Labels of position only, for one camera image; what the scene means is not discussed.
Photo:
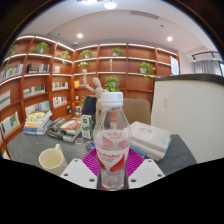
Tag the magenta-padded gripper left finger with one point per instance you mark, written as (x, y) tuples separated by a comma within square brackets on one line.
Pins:
[(80, 173)]

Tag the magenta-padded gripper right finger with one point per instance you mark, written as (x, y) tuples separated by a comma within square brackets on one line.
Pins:
[(145, 171)]

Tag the clear plastic water bottle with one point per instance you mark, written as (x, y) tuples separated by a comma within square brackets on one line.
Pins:
[(112, 156)]

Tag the round printed sticker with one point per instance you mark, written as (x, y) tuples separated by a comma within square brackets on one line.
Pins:
[(89, 144), (79, 140)]

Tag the white book stack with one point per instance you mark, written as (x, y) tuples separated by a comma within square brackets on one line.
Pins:
[(150, 136)]

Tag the green and white carton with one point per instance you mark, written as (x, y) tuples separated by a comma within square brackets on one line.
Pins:
[(87, 126)]

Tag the dark magazine stack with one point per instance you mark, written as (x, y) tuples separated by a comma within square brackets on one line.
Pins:
[(65, 128)]

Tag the tan upholstered chair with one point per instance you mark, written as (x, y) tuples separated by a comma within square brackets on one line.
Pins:
[(138, 111)]

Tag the colourful book stack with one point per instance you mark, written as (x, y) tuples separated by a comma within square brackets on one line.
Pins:
[(36, 123)]

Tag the dark blue chair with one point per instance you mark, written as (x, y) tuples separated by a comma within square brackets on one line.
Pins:
[(88, 106)]

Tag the white counter with dark top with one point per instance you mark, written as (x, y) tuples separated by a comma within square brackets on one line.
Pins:
[(193, 116)]

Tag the wooden artist mannequin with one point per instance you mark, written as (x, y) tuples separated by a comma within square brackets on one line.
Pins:
[(97, 85)]

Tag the grey window curtain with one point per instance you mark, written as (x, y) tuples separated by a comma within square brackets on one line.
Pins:
[(206, 66)]

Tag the ceiling air vent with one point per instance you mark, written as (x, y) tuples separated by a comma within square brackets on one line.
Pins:
[(144, 14)]

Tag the round ceiling lights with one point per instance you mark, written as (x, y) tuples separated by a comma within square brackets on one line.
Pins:
[(110, 5)]

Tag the white wall socket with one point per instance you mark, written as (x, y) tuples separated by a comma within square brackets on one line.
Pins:
[(165, 102)]

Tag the wooden wall shelf unit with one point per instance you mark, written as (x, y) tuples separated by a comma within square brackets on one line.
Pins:
[(36, 90)]

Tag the black track light rail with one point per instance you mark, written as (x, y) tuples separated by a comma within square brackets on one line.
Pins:
[(206, 53)]

